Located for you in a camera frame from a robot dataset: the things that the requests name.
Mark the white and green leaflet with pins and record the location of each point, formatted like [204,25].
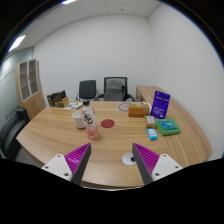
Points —
[73,106]

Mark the small blue box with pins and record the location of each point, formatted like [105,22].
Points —
[152,134]

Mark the stack of dark boxes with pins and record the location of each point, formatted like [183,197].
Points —
[57,98]

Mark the purple standing card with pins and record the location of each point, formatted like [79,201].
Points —
[160,104]

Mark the clear drink bottle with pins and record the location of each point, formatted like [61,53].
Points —
[89,120]

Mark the white speckled cup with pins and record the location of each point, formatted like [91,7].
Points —
[78,120]

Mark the wooden cabinet with glass doors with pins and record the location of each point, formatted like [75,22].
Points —
[31,90]

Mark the small tan box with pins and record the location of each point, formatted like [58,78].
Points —
[150,121]

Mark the wooden side desk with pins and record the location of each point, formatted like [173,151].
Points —
[144,91]

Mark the green folded cloth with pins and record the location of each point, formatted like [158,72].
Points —
[168,127]

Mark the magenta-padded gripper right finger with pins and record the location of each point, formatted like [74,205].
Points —
[160,166]

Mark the long ceiling light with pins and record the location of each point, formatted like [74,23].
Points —
[68,1]
[16,43]

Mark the black padded chair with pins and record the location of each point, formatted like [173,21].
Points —
[87,89]

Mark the grey mesh office chair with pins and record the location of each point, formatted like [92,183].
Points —
[114,89]

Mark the grey round disc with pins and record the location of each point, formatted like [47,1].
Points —
[122,107]

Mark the wooden tissue box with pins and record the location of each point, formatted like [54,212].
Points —
[138,110]

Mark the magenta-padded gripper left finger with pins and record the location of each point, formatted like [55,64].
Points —
[63,166]

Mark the black armchair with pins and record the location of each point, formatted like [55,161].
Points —
[11,131]

